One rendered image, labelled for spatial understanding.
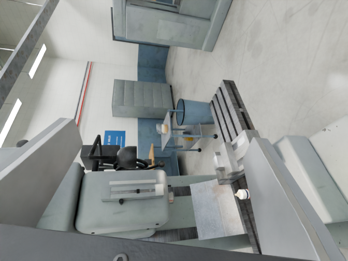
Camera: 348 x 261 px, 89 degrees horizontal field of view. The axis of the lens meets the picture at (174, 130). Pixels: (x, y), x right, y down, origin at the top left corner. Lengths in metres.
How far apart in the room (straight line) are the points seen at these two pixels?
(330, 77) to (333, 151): 1.00
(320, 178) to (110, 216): 0.77
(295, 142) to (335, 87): 0.95
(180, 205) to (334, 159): 0.79
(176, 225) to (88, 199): 0.62
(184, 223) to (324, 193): 0.71
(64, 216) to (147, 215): 0.25
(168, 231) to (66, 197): 0.65
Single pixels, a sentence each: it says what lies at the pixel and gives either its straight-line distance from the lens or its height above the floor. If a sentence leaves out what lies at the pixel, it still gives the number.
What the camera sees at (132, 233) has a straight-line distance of 0.87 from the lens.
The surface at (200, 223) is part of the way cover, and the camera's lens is 1.20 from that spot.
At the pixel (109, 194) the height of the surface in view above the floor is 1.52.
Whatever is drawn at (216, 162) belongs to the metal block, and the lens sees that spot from 0.92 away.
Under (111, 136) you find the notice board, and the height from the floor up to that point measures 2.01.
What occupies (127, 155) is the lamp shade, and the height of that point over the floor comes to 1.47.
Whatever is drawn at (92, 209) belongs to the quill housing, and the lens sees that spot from 0.70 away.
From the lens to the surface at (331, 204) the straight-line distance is 0.86.
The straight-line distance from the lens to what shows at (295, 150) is 0.87.
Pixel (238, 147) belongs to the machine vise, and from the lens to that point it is 0.88.
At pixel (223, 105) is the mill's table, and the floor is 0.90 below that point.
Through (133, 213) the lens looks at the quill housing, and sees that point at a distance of 0.68.
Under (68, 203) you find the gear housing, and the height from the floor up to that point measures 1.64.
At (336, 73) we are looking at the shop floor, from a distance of 1.82.
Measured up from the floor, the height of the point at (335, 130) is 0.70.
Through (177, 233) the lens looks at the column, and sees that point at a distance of 1.17.
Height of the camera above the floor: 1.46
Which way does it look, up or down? 14 degrees down
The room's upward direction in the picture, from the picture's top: 89 degrees counter-clockwise
